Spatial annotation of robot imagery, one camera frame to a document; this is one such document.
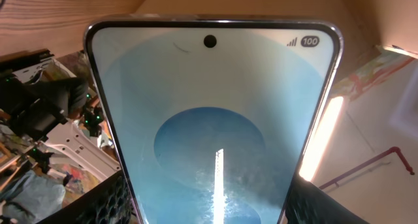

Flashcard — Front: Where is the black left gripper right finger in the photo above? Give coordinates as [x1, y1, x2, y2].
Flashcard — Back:
[285, 176, 368, 224]

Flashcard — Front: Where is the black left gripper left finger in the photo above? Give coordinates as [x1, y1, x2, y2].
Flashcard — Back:
[39, 171, 133, 224]

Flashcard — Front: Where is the blue smartphone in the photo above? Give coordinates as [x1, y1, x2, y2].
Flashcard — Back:
[84, 18, 344, 223]

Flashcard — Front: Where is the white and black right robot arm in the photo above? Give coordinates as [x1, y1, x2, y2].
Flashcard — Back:
[1, 50, 121, 182]

